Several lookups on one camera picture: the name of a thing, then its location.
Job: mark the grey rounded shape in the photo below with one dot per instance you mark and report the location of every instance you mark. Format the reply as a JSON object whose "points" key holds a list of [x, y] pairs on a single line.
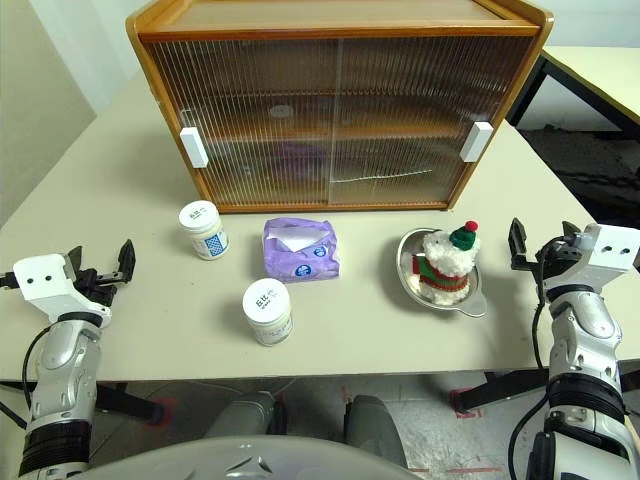
{"points": [[240, 417]]}

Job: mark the white jar blue checked label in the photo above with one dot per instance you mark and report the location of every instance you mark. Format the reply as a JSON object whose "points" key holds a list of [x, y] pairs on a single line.
{"points": [[200, 230]]}

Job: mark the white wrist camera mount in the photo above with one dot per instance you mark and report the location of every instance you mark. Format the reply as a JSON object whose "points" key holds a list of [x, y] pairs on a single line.
{"points": [[45, 295], [610, 247]]}

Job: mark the ribbed glass sliding door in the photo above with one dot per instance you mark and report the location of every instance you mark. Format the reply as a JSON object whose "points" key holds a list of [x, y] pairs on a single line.
{"points": [[410, 100], [240, 125]]}

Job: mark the purple tissue pack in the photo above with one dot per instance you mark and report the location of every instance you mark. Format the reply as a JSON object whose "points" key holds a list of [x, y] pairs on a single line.
{"points": [[300, 260]]}

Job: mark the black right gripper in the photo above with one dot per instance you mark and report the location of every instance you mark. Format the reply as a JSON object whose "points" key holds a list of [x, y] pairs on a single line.
{"points": [[557, 257]]}

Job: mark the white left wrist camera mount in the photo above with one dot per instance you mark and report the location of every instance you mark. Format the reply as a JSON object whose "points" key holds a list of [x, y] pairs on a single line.
{"points": [[45, 295]]}

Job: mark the black table leg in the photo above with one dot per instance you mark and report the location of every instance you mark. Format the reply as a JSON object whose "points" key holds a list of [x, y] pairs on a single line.
{"points": [[490, 392], [125, 402]]}

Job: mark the silver robot torso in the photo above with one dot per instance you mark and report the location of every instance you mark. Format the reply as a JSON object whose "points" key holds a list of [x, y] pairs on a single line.
{"points": [[250, 460]]}

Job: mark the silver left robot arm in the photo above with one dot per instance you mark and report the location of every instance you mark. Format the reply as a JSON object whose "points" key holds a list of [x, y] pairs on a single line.
{"points": [[60, 360]]}

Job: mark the steel bowl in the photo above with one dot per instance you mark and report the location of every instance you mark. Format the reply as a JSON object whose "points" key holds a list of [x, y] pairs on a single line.
{"points": [[465, 302]]}

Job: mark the beige side table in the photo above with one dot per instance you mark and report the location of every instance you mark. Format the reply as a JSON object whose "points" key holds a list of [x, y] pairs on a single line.
{"points": [[590, 75]]}

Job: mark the white snowman plush toy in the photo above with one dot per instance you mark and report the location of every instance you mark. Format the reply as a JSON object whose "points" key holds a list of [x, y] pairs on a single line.
{"points": [[445, 265]]}

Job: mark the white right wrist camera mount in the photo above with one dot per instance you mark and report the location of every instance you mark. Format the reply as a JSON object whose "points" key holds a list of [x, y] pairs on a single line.
{"points": [[610, 247]]}

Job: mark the wooden cabinet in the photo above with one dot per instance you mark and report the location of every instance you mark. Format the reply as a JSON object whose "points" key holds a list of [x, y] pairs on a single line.
{"points": [[300, 17]]}

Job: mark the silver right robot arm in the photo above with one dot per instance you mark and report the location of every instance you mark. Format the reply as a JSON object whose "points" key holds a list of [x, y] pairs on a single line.
{"points": [[585, 330]]}

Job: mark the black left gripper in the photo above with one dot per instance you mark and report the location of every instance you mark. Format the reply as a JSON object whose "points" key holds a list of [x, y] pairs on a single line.
{"points": [[97, 285]]}

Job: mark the white jar plain label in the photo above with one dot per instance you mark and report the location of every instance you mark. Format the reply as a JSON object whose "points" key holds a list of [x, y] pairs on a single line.
{"points": [[267, 310]]}

